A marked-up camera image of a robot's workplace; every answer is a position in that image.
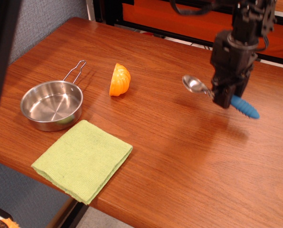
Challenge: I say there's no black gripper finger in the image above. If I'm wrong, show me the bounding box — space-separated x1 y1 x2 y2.
212 84 236 109
235 71 251 97

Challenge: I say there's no blue handled metal spoon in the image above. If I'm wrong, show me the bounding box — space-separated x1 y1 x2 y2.
182 75 260 119

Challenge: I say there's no small stainless steel pan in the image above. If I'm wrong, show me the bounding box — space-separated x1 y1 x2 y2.
20 60 86 132

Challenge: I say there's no green folded cloth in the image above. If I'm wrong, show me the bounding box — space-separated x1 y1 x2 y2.
31 120 133 205

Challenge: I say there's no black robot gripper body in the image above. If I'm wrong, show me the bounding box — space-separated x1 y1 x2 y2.
210 30 258 86

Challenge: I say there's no orange plastic half fruit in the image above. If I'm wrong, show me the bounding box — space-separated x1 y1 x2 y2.
109 63 131 96

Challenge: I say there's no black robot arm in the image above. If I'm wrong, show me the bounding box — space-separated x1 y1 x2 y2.
210 0 276 108

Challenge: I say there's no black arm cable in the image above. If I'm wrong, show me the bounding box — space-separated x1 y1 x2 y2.
169 0 215 16

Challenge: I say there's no table leg frame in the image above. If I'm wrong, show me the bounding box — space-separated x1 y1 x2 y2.
47 198 89 228

